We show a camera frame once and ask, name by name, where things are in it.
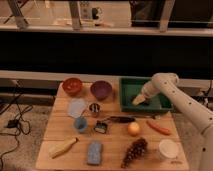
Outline light blue plate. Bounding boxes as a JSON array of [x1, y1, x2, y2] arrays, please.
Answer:
[[68, 98, 87, 118]]

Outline blue cup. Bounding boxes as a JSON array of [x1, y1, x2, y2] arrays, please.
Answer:
[[74, 117, 88, 133]]

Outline black floor cables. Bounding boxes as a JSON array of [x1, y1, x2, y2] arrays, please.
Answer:
[[0, 81, 34, 171]]

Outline small metal cup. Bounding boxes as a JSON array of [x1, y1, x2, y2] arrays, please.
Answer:
[[89, 103, 100, 115]]

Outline orange fruit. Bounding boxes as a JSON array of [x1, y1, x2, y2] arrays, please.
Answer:
[[127, 122, 141, 136]]

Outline black handled tool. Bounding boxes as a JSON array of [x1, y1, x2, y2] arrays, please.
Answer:
[[103, 116, 135, 123]]

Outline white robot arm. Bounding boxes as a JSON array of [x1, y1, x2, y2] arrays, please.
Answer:
[[141, 73, 213, 171]]

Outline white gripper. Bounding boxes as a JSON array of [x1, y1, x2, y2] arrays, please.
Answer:
[[141, 81, 158, 99]]

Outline white bowl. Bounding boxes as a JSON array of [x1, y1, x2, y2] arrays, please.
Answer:
[[157, 139, 179, 160]]

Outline wooden table board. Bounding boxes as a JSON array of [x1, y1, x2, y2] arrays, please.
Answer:
[[36, 88, 189, 171]]

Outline red bowl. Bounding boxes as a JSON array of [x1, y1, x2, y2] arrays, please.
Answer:
[[62, 78, 82, 96]]

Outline orange carrot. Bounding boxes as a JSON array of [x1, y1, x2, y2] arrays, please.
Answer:
[[146, 120, 171, 135]]

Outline brown grape bunch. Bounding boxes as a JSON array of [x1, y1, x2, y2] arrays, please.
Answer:
[[121, 138, 148, 168]]

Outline black binder clip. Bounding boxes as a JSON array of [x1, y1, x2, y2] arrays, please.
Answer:
[[94, 121, 108, 134]]

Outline purple bowl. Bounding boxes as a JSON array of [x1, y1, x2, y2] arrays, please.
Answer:
[[90, 80, 112, 100]]

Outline blue sponge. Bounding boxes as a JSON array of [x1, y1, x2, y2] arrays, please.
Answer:
[[87, 141, 102, 165]]

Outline green plastic tray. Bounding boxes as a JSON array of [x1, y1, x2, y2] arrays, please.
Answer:
[[119, 77, 173, 113]]

